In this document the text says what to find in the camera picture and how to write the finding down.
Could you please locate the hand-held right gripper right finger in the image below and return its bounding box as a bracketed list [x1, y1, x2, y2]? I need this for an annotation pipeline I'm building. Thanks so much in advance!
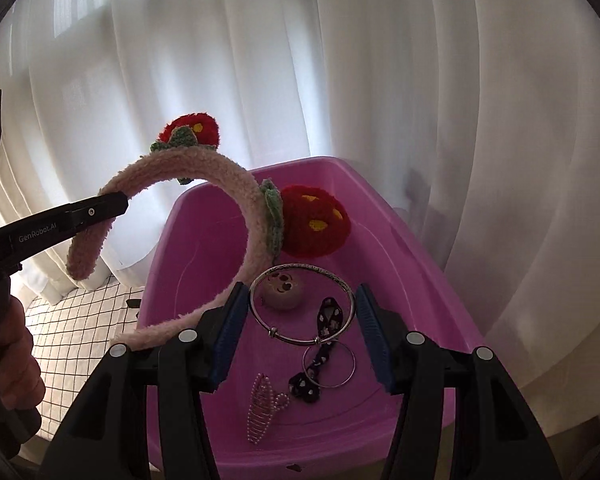
[355, 282, 563, 480]

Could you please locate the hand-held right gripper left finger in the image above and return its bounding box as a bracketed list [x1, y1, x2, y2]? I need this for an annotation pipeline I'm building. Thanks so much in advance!
[40, 280, 251, 480]

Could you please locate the small silver ring bracelet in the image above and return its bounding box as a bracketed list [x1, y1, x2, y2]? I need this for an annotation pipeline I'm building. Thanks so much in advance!
[301, 342, 356, 388]

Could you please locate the black polka-dot ribbon clip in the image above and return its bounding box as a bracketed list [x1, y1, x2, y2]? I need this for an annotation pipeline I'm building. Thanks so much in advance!
[287, 297, 345, 405]

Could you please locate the large silver bangle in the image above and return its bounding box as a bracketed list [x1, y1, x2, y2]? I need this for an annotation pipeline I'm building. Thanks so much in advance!
[249, 263, 357, 346]

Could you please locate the beige fluffy plush charm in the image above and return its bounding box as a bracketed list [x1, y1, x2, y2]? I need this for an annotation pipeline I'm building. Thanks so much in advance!
[262, 272, 303, 311]

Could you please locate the pearl hair claw clip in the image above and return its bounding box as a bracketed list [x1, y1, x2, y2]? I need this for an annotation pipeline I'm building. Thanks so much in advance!
[246, 372, 290, 445]

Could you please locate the purple plastic basin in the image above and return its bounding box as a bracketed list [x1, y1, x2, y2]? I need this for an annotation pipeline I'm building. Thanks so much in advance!
[139, 156, 486, 480]

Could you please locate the pink fluffy strawberry headband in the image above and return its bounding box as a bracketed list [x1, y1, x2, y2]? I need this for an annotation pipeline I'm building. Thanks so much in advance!
[66, 114, 352, 353]

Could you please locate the person's left hand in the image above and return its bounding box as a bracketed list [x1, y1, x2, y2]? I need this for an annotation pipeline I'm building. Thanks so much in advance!
[0, 296, 43, 413]

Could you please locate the white black-grid tablecloth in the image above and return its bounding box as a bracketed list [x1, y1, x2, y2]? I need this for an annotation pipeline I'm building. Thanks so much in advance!
[22, 274, 148, 443]

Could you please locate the white sheer curtain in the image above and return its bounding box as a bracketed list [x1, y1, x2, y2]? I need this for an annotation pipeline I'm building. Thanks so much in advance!
[0, 0, 600, 431]

